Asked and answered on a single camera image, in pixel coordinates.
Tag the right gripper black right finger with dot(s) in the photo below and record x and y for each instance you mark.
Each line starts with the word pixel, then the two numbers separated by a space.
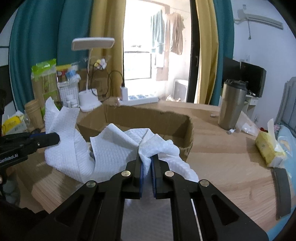
pixel 199 211

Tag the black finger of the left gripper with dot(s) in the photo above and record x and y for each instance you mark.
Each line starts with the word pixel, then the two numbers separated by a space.
pixel 37 132
pixel 43 140

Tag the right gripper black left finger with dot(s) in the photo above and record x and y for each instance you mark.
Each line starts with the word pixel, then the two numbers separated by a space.
pixel 95 211

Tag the white paper towel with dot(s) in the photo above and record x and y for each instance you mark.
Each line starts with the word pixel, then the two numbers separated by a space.
pixel 108 152

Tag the white pill bottle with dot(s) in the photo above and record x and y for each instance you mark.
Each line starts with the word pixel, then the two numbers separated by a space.
pixel 74 103

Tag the white perforated basket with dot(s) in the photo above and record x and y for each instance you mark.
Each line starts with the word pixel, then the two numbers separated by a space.
pixel 68 90

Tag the white desk lamp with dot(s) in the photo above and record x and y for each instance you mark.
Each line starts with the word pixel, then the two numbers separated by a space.
pixel 88 99

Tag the yellow tissue pack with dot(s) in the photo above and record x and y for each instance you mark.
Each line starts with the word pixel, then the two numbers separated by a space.
pixel 269 147

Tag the brown cardboard box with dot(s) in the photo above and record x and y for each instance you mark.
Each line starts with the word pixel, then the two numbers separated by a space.
pixel 169 125

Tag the white charger plug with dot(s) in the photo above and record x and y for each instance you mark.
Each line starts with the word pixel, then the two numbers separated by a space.
pixel 124 93

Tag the clear plastic bag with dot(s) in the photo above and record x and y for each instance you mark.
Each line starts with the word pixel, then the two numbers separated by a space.
pixel 246 125

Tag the white power strip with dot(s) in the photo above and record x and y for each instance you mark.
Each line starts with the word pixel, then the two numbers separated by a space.
pixel 134 100

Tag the teal left curtain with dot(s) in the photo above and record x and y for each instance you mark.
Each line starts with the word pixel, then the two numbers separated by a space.
pixel 44 30

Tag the teal curtain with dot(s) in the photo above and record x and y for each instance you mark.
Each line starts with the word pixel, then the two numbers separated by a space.
pixel 225 29
pixel 44 30

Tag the blue patterned bedsheet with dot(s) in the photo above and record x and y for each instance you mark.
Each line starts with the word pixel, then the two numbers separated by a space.
pixel 287 141

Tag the white computer desk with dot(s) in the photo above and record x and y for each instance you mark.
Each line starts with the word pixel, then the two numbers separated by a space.
pixel 249 105

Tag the steel travel mug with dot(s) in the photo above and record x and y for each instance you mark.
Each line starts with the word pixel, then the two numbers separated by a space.
pixel 233 98

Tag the grey padded headboard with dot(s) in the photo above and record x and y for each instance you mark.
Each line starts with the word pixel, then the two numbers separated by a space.
pixel 286 113

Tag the yellow left curtain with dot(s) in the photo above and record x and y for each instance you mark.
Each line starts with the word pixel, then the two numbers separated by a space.
pixel 107 21

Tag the yellow curtain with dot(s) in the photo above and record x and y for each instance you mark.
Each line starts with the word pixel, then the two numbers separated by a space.
pixel 209 46
pixel 107 21

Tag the black monitor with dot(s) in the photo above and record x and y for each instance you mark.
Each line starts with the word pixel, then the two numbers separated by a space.
pixel 254 76

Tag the hanging teal shirt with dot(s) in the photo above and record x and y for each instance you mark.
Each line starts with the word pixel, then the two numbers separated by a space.
pixel 158 32

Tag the yellow right curtain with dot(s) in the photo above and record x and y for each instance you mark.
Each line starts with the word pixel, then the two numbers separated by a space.
pixel 209 46

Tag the hanging brown shirt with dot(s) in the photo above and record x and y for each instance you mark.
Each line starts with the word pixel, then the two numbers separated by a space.
pixel 175 27

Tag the white air conditioner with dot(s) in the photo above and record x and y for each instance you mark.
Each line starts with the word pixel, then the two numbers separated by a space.
pixel 242 16

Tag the teal right curtain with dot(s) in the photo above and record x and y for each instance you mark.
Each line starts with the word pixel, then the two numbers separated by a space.
pixel 225 29

